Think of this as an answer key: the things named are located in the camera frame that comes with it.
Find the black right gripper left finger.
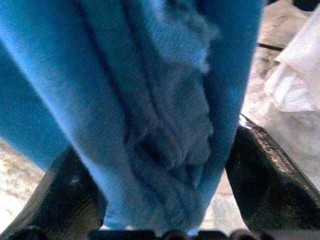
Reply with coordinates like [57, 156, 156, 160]
[4, 146, 107, 233]

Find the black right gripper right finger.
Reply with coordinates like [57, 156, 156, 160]
[224, 114, 320, 232]

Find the blue cloth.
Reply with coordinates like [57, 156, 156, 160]
[0, 0, 268, 237]

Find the white shirt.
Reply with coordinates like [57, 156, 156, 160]
[264, 7, 320, 113]

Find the black metal drying rack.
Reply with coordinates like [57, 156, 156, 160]
[257, 42, 285, 52]

